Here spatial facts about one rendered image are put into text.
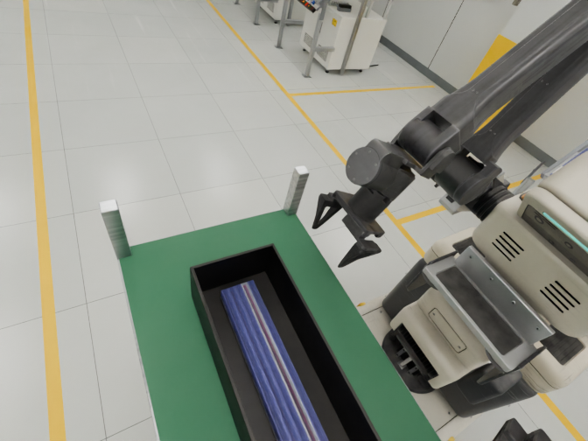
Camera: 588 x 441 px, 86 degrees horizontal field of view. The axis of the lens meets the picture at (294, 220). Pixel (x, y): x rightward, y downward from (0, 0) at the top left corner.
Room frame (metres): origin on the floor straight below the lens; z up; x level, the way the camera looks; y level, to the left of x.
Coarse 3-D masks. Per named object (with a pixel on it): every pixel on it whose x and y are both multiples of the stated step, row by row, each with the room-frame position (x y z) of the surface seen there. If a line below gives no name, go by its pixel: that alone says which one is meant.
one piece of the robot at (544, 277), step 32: (480, 224) 0.58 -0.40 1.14; (512, 224) 0.53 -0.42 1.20; (512, 256) 0.50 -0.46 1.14; (544, 256) 0.47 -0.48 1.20; (544, 288) 0.44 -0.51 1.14; (576, 288) 0.42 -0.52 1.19; (416, 320) 0.50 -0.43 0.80; (448, 320) 0.48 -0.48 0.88; (576, 320) 0.39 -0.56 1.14; (448, 352) 0.43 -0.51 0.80; (480, 352) 0.42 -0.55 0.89
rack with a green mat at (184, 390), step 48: (288, 192) 0.61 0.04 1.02; (192, 240) 0.42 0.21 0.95; (240, 240) 0.47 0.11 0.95; (288, 240) 0.52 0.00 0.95; (144, 288) 0.28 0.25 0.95; (336, 288) 0.42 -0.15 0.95; (144, 336) 0.19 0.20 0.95; (192, 336) 0.22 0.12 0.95; (336, 336) 0.31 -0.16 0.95; (144, 384) 0.12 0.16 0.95; (192, 384) 0.14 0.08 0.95; (384, 384) 0.24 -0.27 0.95; (192, 432) 0.07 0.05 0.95; (384, 432) 0.16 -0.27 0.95; (432, 432) 0.18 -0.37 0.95
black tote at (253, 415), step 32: (256, 256) 0.38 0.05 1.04; (192, 288) 0.28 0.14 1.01; (224, 288) 0.33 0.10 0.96; (288, 288) 0.33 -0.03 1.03; (224, 320) 0.26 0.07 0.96; (288, 320) 0.30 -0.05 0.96; (224, 352) 0.20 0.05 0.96; (288, 352) 0.24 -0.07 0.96; (320, 352) 0.23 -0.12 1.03; (224, 384) 0.14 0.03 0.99; (320, 384) 0.20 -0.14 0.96; (256, 416) 0.12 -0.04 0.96; (320, 416) 0.15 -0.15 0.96; (352, 416) 0.15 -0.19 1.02
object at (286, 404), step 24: (240, 288) 0.32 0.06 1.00; (240, 312) 0.27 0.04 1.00; (264, 312) 0.28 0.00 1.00; (240, 336) 0.23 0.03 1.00; (264, 336) 0.24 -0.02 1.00; (264, 360) 0.20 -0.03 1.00; (288, 360) 0.21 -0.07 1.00; (264, 384) 0.16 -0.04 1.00; (288, 384) 0.17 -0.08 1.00; (264, 408) 0.13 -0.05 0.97; (288, 408) 0.14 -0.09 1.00; (312, 408) 0.15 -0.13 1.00; (288, 432) 0.10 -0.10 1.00; (312, 432) 0.12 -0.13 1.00
